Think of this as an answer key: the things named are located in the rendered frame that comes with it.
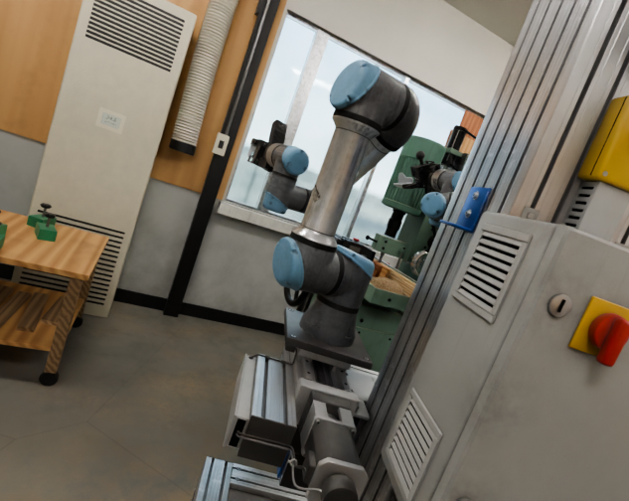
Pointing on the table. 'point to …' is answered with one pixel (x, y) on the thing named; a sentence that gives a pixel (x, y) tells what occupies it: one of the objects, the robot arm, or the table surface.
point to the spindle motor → (407, 202)
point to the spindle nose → (394, 223)
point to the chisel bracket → (388, 246)
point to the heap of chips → (387, 284)
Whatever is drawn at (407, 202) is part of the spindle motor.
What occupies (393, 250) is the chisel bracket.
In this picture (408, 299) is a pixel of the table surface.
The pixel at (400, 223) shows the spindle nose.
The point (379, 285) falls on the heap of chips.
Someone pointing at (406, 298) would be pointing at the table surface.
